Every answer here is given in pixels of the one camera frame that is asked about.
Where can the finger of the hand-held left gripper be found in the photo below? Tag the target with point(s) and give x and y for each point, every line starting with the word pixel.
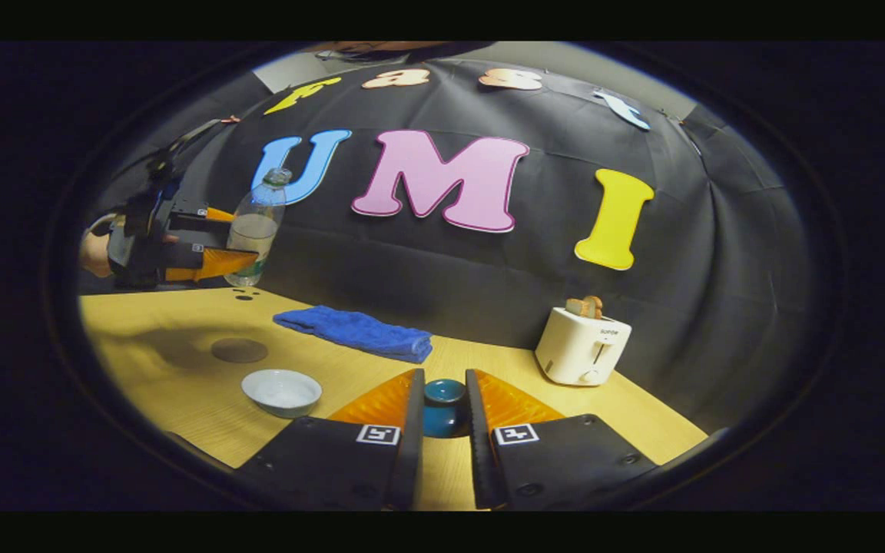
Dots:
pixel 208 263
pixel 197 216

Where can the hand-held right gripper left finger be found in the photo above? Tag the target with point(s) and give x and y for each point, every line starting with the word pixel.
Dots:
pixel 408 461

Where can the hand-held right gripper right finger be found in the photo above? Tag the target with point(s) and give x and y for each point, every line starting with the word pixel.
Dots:
pixel 482 461

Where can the blue teacup lid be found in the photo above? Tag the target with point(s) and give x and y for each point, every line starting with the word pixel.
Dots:
pixel 444 411

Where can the clear plastic water bottle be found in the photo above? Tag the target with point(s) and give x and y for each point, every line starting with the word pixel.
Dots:
pixel 258 223

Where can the round brown coaster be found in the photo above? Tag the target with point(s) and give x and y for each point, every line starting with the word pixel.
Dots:
pixel 239 351

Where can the white teacup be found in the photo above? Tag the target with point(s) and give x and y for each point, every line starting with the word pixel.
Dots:
pixel 281 392

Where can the blue folded towel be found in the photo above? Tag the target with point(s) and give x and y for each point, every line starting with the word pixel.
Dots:
pixel 358 334

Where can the white toaster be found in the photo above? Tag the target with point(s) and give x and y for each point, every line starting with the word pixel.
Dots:
pixel 581 349

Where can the black backdrop cloth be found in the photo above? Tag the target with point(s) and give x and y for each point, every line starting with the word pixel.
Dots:
pixel 488 284

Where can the toasted bread slice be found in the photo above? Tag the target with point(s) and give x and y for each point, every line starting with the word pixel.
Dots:
pixel 594 306
pixel 577 308

